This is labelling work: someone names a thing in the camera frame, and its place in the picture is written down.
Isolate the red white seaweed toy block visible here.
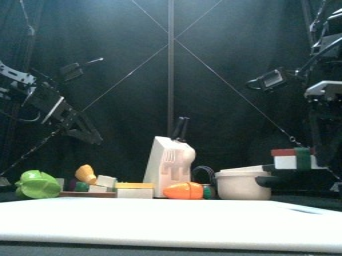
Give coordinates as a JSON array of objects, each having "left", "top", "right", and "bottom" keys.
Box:
[{"left": 270, "top": 147, "right": 322, "bottom": 171}]

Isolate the yellow toy food piece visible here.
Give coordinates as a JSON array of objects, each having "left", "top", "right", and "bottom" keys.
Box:
[{"left": 74, "top": 163, "right": 99, "bottom": 186}]

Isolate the small green toy piece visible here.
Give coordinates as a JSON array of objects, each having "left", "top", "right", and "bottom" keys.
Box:
[{"left": 74, "top": 181, "right": 91, "bottom": 193}]

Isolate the white toy cube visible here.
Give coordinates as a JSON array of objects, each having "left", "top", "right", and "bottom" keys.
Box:
[{"left": 87, "top": 174, "right": 119, "bottom": 193}]

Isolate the green toy pepper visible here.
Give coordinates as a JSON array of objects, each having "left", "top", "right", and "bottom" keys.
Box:
[{"left": 14, "top": 169, "right": 63, "bottom": 200}]

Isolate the brown wooden toy board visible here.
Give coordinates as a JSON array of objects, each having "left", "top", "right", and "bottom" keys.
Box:
[{"left": 59, "top": 190, "right": 119, "bottom": 199}]

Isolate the yellow and white toy block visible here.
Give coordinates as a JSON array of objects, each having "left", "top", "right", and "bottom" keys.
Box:
[{"left": 115, "top": 181, "right": 155, "bottom": 200}]

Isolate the black toy pan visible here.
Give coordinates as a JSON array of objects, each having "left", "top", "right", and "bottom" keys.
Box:
[{"left": 254, "top": 163, "right": 342, "bottom": 194}]

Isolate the white toy knife block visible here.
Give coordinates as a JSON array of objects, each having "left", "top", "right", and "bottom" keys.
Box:
[{"left": 142, "top": 135, "right": 198, "bottom": 199}]

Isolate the white toy pot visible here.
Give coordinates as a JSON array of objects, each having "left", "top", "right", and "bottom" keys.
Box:
[{"left": 214, "top": 165, "right": 274, "bottom": 201}]

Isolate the orange toy carrot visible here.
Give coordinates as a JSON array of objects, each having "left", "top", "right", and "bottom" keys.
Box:
[{"left": 162, "top": 181, "right": 215, "bottom": 201}]

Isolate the white cutting board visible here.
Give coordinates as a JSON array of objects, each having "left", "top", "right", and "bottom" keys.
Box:
[{"left": 0, "top": 196, "right": 342, "bottom": 255}]

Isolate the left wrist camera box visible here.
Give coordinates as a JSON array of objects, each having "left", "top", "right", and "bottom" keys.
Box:
[{"left": 59, "top": 57, "right": 106, "bottom": 83}]

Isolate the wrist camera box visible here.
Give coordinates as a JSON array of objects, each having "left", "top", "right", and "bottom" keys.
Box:
[
  {"left": 59, "top": 57, "right": 106, "bottom": 83},
  {"left": 246, "top": 67, "right": 300, "bottom": 93}
]

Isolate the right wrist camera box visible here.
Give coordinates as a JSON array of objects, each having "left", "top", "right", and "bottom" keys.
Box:
[{"left": 246, "top": 67, "right": 300, "bottom": 93}]

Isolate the black toy knife handle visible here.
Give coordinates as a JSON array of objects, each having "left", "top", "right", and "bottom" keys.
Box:
[
  {"left": 178, "top": 116, "right": 191, "bottom": 143},
  {"left": 170, "top": 116, "right": 185, "bottom": 141}
]

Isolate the vertical metal frame pole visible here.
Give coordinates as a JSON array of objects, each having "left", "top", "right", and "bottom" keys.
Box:
[{"left": 167, "top": 0, "right": 175, "bottom": 138}]

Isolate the black wire loop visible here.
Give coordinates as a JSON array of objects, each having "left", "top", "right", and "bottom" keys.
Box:
[{"left": 191, "top": 165, "right": 218, "bottom": 189}]

